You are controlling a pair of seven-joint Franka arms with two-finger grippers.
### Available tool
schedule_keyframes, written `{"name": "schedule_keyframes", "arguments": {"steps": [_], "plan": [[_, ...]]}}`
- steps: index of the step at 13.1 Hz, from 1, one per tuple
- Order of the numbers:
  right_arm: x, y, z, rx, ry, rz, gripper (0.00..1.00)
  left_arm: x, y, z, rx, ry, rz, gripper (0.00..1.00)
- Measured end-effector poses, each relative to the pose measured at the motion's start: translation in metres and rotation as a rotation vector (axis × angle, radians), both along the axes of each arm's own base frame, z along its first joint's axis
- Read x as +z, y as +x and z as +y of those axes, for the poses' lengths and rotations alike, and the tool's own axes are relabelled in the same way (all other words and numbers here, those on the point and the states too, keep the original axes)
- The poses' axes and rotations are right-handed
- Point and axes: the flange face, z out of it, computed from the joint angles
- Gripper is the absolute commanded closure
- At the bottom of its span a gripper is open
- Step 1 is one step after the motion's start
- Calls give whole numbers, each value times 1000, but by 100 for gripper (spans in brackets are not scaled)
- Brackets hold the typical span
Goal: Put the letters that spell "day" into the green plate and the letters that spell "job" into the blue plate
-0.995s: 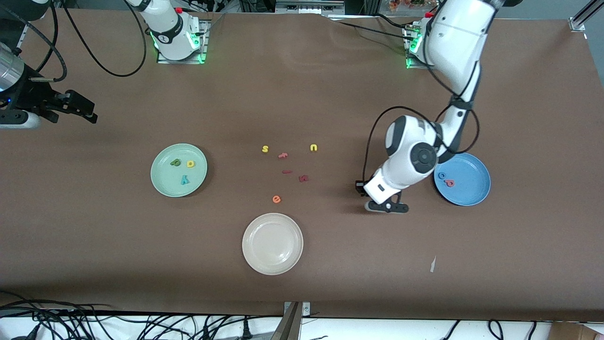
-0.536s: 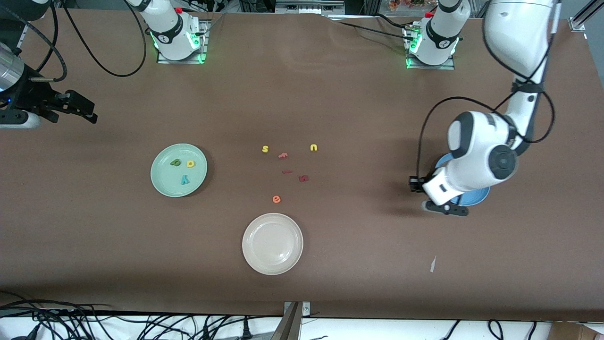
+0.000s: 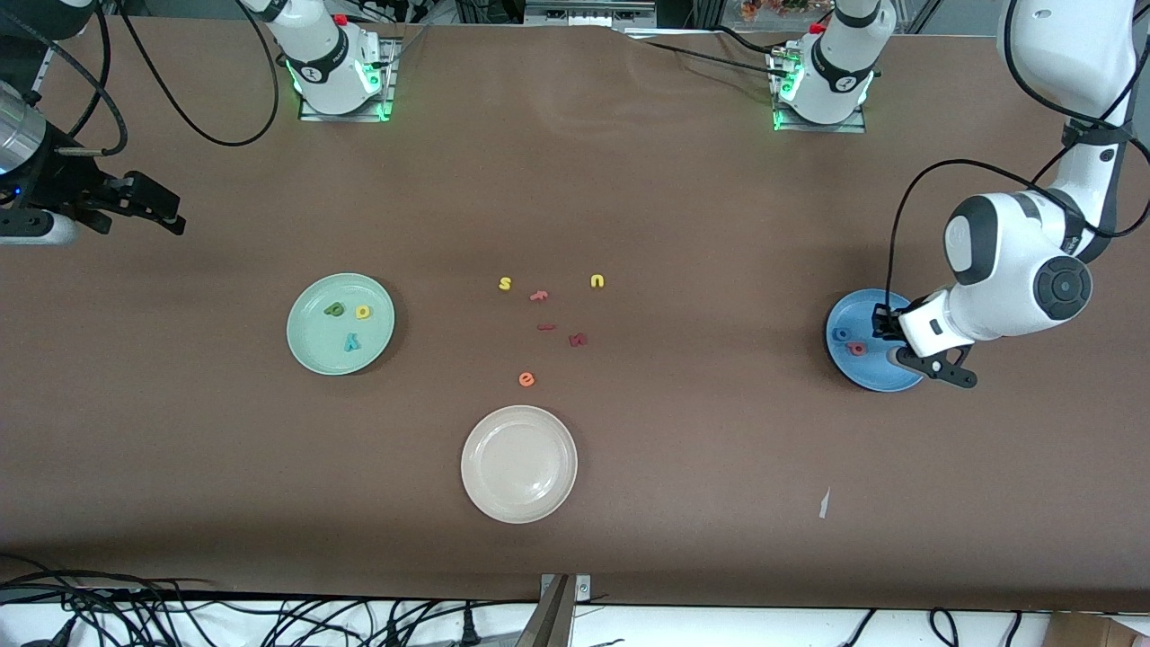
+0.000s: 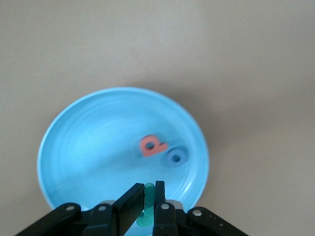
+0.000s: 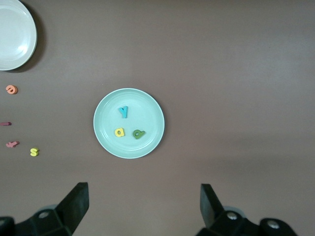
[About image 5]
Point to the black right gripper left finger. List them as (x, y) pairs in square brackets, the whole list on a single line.
[(73, 209)]

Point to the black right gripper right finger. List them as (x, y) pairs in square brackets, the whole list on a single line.
[(209, 209)]

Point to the yellow foam letter a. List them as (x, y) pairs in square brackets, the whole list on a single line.
[(123, 132)]

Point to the green foam letter p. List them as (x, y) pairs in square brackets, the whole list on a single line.
[(142, 133)]

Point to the teal foam letter y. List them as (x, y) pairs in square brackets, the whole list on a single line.
[(124, 114)]

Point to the yellow foam letter s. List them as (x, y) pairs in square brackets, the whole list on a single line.
[(34, 152)]

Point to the pink foam letter f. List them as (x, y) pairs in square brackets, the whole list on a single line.
[(12, 144)]

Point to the dark red foam letter i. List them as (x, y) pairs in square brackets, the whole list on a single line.
[(5, 124)]

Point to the light green plate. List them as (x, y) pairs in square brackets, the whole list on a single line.
[(142, 110)]

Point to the orange foam letter e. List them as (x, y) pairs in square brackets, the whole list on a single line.
[(11, 93)]

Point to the beige plate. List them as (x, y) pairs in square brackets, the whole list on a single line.
[(13, 34)]

